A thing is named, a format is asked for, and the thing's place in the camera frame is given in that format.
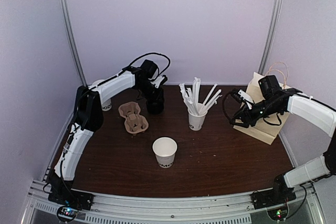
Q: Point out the white cup holding straws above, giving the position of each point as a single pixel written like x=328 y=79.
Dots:
x=196 y=121

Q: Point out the stack of white paper cups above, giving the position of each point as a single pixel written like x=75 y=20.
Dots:
x=106 y=106

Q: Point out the brown pulp cup carrier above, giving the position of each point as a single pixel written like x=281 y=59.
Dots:
x=134 y=122

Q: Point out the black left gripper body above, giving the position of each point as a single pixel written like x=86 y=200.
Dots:
x=148 y=93

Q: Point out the right aluminium corner post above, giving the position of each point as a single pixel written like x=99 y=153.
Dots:
x=270 y=35

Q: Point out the aluminium front rail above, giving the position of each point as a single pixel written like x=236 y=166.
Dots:
x=236 y=208

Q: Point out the white paper coffee cup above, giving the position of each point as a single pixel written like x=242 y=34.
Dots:
x=165 y=149

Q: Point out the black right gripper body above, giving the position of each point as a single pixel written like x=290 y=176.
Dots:
x=253 y=119

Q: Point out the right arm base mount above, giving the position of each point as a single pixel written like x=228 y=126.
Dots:
x=275 y=199

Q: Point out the aluminium corner post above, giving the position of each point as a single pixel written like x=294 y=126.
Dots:
x=72 y=42
x=270 y=35

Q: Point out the stack of black cup lids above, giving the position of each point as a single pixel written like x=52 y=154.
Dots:
x=155 y=107

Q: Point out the brown paper takeout bag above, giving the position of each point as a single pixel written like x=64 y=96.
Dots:
x=263 y=131

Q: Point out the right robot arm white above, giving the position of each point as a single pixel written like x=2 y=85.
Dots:
x=315 y=114

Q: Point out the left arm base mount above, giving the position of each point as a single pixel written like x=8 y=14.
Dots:
x=71 y=202

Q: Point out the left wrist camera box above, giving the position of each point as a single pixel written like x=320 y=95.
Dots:
x=149 y=68

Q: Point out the left aluminium corner post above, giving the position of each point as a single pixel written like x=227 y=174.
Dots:
x=72 y=42

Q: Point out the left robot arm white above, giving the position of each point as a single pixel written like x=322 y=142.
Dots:
x=88 y=113

